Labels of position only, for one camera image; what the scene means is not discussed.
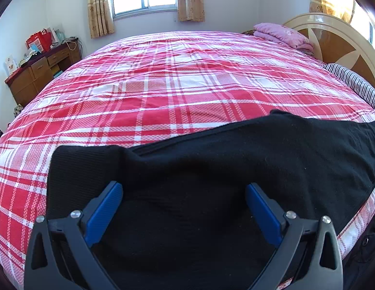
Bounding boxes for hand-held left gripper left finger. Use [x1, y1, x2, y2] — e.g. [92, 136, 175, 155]
[23, 181, 124, 290]

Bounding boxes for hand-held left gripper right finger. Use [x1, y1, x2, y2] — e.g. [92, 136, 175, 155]
[246, 183, 345, 290]

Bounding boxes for black pants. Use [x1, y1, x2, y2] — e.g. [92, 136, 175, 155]
[47, 109, 375, 290]

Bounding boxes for person's dark clothing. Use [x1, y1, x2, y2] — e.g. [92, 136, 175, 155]
[342, 205, 375, 290]

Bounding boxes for bed with red plaid sheet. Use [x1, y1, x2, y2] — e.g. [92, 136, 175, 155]
[0, 30, 375, 290]

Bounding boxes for wooden desk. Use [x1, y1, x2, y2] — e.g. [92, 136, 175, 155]
[5, 38, 83, 108]

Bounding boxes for striped pillow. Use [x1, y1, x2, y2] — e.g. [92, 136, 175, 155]
[323, 63, 375, 111]

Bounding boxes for white printed box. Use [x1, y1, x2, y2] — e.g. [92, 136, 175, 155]
[5, 55, 18, 76]

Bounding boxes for pink folded blanket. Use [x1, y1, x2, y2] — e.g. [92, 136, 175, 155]
[253, 22, 314, 55]

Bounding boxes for pale green bag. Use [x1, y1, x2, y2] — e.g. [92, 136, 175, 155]
[51, 28, 65, 44]

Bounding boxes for red gift bag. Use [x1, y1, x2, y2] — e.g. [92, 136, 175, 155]
[26, 29, 53, 53]

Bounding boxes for cream and wood headboard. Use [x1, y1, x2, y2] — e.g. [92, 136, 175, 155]
[283, 13, 375, 93]

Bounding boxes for large bright window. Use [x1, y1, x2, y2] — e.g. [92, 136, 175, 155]
[351, 3, 375, 46]

